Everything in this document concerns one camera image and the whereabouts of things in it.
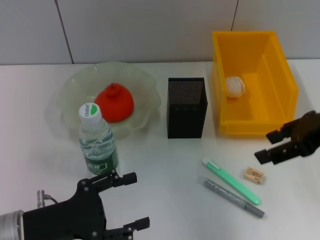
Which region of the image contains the black mesh pen holder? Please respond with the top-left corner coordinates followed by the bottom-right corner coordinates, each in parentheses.
top-left (166, 76), bottom-right (209, 139)

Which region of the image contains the white paper ball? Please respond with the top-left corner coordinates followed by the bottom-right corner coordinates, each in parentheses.
top-left (225, 76), bottom-right (246, 100)

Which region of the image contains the left gripper connector cable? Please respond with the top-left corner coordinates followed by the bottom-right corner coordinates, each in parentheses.
top-left (36, 189), bottom-right (60, 208)

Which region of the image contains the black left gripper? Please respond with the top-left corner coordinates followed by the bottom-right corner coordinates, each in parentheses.
top-left (23, 169), bottom-right (151, 240)

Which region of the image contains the grey marker pen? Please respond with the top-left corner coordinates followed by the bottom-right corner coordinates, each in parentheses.
top-left (198, 175), bottom-right (265, 219)

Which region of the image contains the yellow plastic bin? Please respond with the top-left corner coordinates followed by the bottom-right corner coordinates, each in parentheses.
top-left (210, 30), bottom-right (300, 138)

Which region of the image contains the clear water bottle green label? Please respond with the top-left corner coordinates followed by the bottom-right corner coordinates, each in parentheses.
top-left (78, 103), bottom-right (120, 177)

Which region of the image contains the pale green glass fruit plate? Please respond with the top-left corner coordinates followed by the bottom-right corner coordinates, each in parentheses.
top-left (46, 61), bottom-right (163, 141)

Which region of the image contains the red-orange toy orange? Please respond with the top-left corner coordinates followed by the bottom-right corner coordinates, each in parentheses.
top-left (94, 82), bottom-right (135, 123)

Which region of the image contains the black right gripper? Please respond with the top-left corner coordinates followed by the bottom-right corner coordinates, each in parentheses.
top-left (254, 109), bottom-right (320, 165)

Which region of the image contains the small beige eraser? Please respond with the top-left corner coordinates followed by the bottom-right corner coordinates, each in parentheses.
top-left (242, 166), bottom-right (267, 185)

